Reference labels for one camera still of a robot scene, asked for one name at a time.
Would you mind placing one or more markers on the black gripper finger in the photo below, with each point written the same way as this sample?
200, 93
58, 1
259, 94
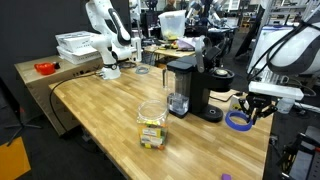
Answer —
242, 107
265, 112

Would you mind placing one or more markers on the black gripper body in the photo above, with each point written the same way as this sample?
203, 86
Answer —
260, 100

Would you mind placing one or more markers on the blue masking tape roll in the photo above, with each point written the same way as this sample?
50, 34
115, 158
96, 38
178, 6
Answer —
233, 126

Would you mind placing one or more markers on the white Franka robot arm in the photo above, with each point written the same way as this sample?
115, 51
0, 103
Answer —
106, 43

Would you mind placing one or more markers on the white box with yellow print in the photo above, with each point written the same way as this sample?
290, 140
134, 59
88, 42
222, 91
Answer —
235, 104

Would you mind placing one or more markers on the clear pump bottle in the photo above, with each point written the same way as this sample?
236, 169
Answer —
285, 106

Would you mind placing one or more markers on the black coffee maker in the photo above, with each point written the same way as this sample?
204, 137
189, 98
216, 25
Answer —
200, 86

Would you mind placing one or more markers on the black metal rack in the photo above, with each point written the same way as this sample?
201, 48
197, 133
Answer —
300, 160

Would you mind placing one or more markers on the purple foam cube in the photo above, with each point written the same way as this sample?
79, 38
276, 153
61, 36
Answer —
226, 177

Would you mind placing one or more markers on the white pink plastic bag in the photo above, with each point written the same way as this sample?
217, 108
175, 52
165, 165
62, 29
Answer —
186, 42

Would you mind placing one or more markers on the wooden background table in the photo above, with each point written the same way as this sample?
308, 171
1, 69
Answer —
173, 52

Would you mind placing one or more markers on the clear jar with colourful blocks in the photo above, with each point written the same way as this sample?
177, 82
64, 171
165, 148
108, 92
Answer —
152, 133

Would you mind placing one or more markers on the translucent plastic bin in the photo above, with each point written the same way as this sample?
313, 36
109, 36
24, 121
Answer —
172, 23

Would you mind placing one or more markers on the person in dark clothes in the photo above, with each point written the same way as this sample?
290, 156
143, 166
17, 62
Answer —
170, 6

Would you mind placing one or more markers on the large white cardboard box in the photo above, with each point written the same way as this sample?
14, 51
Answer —
78, 56

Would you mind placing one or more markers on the small white cardboard box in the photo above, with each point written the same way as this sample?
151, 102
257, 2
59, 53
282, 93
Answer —
75, 40

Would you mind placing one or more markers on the red bowl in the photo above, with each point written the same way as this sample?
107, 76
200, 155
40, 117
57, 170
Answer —
45, 68

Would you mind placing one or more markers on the beige cabinet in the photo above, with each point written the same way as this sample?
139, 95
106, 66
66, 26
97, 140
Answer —
36, 83

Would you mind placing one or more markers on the black tripod stand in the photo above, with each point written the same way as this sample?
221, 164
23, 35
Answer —
23, 126

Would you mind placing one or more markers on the orange floor mat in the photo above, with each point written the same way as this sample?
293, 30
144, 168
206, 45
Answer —
11, 160

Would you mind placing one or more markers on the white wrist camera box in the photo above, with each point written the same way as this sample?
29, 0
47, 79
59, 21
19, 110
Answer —
276, 90

